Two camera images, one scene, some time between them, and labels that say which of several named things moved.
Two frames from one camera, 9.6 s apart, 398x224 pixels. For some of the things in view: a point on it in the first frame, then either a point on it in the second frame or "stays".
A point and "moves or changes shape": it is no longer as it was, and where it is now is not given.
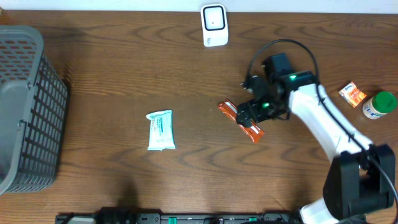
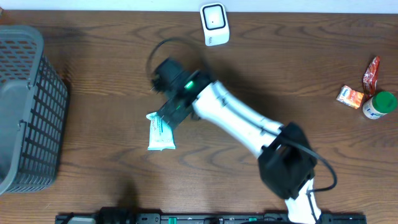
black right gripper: x=254 y=104 → x=177 y=116
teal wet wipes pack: x=161 y=131 stays
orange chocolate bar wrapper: x=230 y=109 moves or changes shape
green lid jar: x=379 y=104 stays
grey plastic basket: x=33 y=112 stays
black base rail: x=122 y=215 stays
